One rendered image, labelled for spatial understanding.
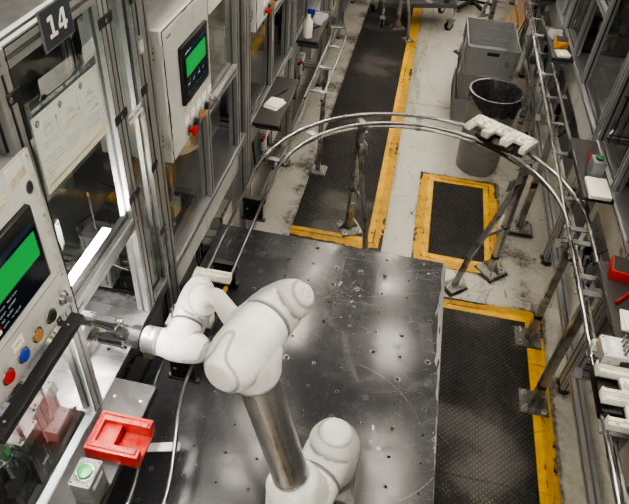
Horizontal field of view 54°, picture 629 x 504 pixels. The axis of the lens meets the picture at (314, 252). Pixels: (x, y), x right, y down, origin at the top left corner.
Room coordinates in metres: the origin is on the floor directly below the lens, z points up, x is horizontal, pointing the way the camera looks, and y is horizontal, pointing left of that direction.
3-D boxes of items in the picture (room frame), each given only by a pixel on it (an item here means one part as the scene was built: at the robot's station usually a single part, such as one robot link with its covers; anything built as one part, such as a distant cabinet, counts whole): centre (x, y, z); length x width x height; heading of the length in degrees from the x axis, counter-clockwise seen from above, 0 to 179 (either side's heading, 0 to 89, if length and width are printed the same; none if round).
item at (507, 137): (2.94, -0.95, 0.84); 0.37 x 0.14 x 0.10; 50
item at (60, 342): (0.83, 0.61, 1.37); 0.36 x 0.04 x 0.04; 172
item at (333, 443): (0.99, -0.11, 0.85); 0.18 x 0.16 x 0.22; 153
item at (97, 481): (0.76, 0.55, 0.97); 0.08 x 0.08 x 0.12; 82
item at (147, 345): (1.23, 0.49, 1.01); 0.09 x 0.06 x 0.09; 172
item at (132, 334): (1.24, 0.56, 1.01); 0.09 x 0.07 x 0.08; 82
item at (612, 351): (1.44, -1.10, 0.92); 0.13 x 0.10 x 0.09; 82
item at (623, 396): (1.32, -1.09, 0.84); 0.37 x 0.14 x 0.10; 172
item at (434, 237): (3.27, -0.94, 0.01); 1.00 x 0.55 x 0.01; 172
